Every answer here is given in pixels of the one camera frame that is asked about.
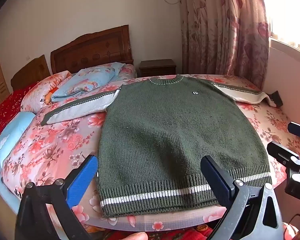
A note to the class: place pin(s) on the red patterned blanket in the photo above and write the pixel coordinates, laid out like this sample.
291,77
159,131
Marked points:
7,107

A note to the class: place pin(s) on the blue floral pillow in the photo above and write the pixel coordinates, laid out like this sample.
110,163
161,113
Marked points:
87,80

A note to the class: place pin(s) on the red flowered cloth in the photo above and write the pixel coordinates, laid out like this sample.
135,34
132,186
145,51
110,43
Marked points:
172,235

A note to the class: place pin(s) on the pink floral pillow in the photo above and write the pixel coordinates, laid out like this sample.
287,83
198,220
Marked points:
37,92

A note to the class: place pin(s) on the bed with pink floral sheet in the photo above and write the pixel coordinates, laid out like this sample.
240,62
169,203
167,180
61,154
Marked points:
52,150

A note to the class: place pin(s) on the dark wooden nightstand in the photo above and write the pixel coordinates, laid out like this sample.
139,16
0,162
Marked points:
157,67

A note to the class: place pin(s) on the green knit sweater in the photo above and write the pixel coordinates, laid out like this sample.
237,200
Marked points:
180,130

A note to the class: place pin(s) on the pink floral curtain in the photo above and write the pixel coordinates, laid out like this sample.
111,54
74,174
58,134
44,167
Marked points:
220,30

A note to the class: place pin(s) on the large carved wooden headboard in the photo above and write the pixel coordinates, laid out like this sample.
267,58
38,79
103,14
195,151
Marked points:
95,52

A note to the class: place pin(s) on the small wooden headboard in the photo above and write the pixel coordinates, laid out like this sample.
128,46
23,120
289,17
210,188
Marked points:
31,71

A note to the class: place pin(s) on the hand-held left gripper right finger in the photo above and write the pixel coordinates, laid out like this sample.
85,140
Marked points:
216,181

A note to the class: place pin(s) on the small black object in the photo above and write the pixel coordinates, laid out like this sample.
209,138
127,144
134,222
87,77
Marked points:
277,98

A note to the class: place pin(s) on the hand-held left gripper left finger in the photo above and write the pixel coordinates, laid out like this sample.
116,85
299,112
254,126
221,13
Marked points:
82,180

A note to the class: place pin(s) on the person's left hand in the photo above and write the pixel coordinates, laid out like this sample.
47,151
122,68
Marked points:
130,236

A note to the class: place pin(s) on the bright window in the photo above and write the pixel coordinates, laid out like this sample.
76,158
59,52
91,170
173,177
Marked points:
290,15

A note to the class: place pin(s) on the light blue pillow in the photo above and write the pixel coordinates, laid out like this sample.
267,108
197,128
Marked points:
12,135

